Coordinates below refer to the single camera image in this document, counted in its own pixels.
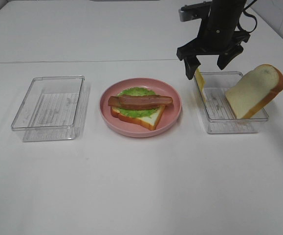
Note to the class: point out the bread slice right tray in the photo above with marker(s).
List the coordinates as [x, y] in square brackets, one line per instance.
[256, 89]

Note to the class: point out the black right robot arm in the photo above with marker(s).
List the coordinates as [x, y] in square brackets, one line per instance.
[225, 14]

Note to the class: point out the pink round plate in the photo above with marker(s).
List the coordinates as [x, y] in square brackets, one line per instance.
[168, 118]

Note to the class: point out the clear plastic tray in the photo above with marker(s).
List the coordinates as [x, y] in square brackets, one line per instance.
[53, 109]
[216, 113]

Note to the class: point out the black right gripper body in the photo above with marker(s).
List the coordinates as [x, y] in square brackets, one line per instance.
[212, 41]

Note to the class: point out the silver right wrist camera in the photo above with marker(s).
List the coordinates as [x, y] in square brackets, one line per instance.
[195, 11]

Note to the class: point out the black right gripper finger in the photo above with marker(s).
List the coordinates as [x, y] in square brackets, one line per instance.
[225, 58]
[191, 64]

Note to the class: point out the green lettuce leaf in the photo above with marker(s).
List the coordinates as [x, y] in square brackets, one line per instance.
[136, 91]

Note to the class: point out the yellow cheese slice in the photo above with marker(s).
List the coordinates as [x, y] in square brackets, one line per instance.
[200, 83]

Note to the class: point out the bread slice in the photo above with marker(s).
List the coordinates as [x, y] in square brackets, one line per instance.
[149, 122]

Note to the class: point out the clear plastic tray right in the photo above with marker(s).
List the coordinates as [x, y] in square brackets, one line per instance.
[216, 113]

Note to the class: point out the clear plastic tray left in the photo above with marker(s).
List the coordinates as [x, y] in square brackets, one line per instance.
[53, 109]

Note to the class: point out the bacon strip tray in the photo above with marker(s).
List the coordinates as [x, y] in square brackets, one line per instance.
[114, 101]
[144, 102]

